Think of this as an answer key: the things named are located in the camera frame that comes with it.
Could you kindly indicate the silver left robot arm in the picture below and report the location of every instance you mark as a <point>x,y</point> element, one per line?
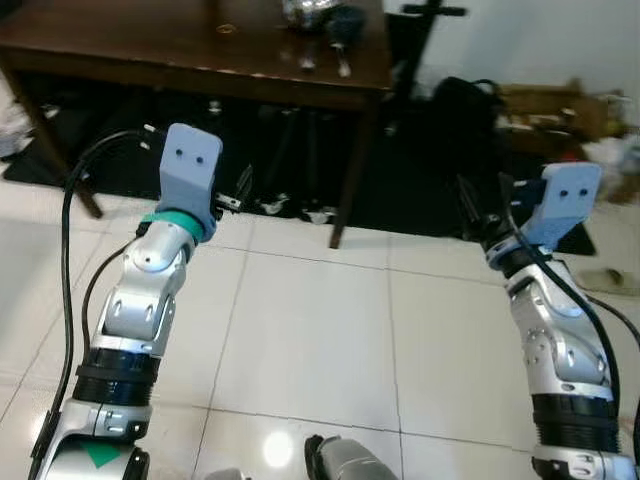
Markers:
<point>140,300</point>

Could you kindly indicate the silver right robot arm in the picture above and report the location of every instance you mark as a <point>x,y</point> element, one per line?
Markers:
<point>560,350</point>

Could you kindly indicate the white plastic bag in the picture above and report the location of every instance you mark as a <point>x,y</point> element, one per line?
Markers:
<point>615,155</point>

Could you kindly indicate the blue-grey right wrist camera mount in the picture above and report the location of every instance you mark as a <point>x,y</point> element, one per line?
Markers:
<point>565,200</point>

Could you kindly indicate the dark blue bowl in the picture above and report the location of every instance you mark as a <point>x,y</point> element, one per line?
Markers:
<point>346,25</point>

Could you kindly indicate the black bag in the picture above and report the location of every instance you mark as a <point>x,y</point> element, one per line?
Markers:
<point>465,115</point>

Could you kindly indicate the grey robot leg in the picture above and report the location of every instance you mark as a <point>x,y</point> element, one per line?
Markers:
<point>350,462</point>

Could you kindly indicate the black pole stand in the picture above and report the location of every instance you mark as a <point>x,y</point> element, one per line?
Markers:
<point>415,50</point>

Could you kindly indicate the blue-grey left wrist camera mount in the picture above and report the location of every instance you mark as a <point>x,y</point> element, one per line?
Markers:
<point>190,165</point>

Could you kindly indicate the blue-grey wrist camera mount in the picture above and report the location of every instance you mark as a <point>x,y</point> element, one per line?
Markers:
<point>565,200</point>
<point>190,165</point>

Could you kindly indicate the black floor mat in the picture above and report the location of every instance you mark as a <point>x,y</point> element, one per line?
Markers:
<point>420,190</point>

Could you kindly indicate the dark wooden table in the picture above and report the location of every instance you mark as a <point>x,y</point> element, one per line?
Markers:
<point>150,50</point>

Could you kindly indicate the brown cardboard box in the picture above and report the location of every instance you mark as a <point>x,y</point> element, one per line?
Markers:
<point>545,105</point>

